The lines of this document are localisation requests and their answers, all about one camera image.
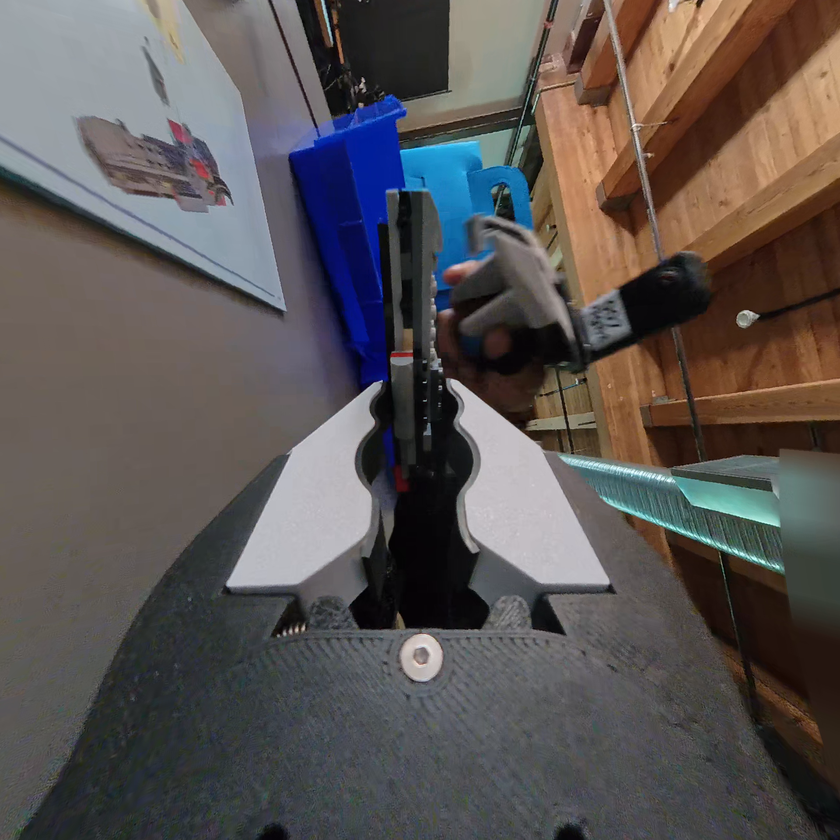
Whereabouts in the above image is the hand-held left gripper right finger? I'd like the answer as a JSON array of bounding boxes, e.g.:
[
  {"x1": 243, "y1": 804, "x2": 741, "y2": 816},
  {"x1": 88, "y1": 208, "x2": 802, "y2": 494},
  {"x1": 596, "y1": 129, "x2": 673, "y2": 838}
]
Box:
[{"x1": 451, "y1": 378, "x2": 613, "y2": 622}]

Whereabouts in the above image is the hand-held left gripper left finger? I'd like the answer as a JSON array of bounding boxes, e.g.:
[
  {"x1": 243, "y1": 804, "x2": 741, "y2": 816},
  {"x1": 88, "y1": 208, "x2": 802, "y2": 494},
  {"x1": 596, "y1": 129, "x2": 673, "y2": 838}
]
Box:
[{"x1": 225, "y1": 381, "x2": 395, "y2": 616}]

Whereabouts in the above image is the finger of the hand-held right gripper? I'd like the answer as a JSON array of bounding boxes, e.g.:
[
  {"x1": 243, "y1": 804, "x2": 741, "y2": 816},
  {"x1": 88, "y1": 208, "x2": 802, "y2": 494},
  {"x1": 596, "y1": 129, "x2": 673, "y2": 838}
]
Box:
[
  {"x1": 466, "y1": 217, "x2": 573, "y2": 330},
  {"x1": 450, "y1": 266, "x2": 527, "y2": 337}
]

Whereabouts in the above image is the grey brick model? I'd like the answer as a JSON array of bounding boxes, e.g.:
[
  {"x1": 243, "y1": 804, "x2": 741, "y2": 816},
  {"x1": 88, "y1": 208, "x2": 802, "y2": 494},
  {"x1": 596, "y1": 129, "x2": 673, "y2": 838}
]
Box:
[{"x1": 382, "y1": 188, "x2": 462, "y2": 494}]

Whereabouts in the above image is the blue plastic bin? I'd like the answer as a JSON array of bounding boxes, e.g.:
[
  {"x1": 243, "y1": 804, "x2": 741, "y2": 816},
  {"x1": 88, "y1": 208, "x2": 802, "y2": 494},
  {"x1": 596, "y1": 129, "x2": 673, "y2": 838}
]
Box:
[{"x1": 287, "y1": 95, "x2": 409, "y2": 389}]

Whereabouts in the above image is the grey desk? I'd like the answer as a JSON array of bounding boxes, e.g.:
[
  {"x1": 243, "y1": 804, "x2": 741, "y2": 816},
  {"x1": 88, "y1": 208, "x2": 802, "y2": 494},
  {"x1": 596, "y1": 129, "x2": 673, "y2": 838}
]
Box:
[{"x1": 0, "y1": 0, "x2": 395, "y2": 840}]

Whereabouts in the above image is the person's right hand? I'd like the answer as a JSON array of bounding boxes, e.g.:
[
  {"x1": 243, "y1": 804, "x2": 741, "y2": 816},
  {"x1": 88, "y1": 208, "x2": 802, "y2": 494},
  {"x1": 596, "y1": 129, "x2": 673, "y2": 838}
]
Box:
[{"x1": 435, "y1": 259, "x2": 547, "y2": 413}]

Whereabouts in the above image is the hanging ceiling spot lamp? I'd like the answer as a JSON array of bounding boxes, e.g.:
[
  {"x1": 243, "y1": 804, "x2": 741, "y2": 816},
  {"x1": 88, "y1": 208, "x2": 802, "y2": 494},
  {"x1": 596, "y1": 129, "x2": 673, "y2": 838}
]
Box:
[{"x1": 735, "y1": 287, "x2": 840, "y2": 330}]

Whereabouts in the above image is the metal ceiling pipe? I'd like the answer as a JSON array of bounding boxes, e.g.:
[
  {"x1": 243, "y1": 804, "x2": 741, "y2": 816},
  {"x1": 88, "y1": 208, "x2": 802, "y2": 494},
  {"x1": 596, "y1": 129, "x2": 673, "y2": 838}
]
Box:
[{"x1": 602, "y1": 0, "x2": 707, "y2": 462}]

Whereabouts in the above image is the blue felt bag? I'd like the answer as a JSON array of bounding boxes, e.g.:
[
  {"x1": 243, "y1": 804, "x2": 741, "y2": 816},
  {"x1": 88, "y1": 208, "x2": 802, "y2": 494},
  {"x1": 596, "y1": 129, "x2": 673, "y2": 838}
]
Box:
[{"x1": 399, "y1": 140, "x2": 534, "y2": 265}]

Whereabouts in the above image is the brick instruction booklet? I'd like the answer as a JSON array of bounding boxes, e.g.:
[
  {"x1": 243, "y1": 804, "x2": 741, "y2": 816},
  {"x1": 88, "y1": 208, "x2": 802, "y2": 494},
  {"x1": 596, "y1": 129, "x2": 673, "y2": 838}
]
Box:
[{"x1": 0, "y1": 0, "x2": 288, "y2": 314}]

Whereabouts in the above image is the silver ventilation duct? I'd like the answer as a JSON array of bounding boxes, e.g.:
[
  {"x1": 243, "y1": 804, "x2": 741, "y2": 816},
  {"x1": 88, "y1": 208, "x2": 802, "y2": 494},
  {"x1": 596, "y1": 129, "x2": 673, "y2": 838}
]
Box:
[{"x1": 556, "y1": 451, "x2": 786, "y2": 576}]

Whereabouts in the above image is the large black wall panel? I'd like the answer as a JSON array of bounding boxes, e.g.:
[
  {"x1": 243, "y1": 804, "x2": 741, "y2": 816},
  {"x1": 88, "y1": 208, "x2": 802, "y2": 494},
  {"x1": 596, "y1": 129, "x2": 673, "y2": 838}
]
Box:
[{"x1": 297, "y1": 0, "x2": 452, "y2": 117}]

